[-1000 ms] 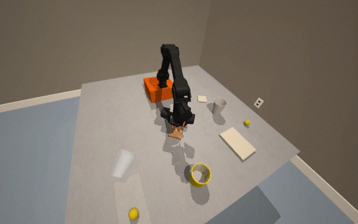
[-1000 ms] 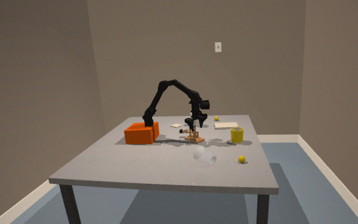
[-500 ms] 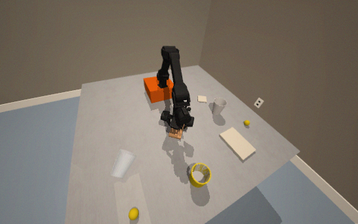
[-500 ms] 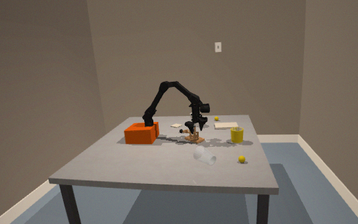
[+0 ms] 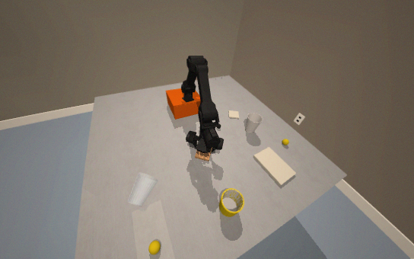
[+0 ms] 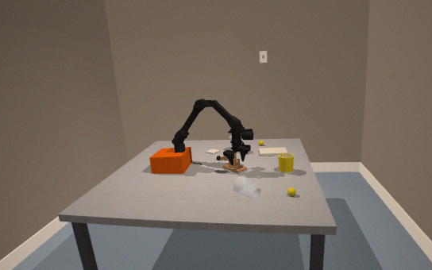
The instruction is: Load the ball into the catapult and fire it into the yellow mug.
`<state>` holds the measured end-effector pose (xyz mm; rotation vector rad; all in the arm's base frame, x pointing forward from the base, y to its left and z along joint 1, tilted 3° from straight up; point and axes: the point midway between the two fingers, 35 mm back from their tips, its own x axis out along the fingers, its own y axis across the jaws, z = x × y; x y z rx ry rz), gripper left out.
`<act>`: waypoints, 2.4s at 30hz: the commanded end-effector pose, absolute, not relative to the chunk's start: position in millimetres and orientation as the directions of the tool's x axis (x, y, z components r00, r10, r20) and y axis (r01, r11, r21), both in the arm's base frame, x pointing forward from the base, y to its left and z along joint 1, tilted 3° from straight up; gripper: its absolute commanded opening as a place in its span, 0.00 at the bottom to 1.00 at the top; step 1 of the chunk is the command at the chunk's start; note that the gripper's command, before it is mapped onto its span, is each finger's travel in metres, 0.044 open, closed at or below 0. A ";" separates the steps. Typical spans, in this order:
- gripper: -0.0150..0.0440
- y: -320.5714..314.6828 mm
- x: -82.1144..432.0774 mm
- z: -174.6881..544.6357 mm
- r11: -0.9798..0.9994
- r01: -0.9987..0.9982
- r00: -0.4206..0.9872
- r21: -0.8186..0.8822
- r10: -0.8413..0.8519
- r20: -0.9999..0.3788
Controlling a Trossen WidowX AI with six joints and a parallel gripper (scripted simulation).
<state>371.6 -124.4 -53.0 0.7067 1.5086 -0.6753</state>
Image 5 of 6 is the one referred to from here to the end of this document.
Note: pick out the wooden catapult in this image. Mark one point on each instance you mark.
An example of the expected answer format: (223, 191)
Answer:
(203, 156)

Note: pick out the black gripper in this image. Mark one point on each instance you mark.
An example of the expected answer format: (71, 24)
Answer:
(193, 138)

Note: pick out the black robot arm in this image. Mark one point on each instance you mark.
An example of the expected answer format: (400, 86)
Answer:
(197, 66)

